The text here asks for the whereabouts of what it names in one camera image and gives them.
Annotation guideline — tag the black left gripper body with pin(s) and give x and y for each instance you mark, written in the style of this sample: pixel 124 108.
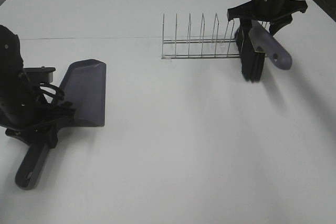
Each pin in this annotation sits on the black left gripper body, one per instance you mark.
pixel 25 124

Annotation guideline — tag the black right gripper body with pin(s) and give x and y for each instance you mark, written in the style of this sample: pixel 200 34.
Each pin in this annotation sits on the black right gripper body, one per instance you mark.
pixel 250 10

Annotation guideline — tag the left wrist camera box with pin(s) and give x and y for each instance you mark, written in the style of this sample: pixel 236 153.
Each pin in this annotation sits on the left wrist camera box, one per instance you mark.
pixel 40 74

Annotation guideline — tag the metal wire rack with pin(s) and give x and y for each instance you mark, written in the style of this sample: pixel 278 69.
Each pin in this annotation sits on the metal wire rack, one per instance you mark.
pixel 203 40

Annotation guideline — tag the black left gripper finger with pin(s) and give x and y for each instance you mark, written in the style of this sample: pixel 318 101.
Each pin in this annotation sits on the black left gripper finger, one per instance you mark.
pixel 51 136

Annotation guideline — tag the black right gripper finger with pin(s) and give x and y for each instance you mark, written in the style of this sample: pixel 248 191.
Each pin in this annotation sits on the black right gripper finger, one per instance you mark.
pixel 245 25
pixel 277 25

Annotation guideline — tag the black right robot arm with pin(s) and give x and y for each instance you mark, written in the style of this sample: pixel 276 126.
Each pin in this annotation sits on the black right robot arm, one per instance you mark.
pixel 271 3

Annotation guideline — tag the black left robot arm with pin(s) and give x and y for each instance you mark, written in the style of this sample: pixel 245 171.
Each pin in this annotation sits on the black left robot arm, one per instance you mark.
pixel 29 100

